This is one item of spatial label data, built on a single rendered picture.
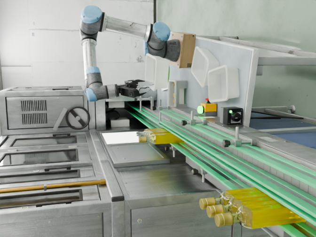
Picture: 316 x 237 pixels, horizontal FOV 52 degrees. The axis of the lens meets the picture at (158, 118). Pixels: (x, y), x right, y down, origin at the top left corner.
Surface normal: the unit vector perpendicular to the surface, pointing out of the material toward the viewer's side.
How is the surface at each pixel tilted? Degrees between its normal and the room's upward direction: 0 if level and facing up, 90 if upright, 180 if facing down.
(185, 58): 90
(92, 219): 90
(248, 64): 0
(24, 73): 90
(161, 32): 102
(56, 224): 90
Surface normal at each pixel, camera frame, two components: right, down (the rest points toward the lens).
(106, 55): 0.26, 0.15
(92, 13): 0.16, -0.42
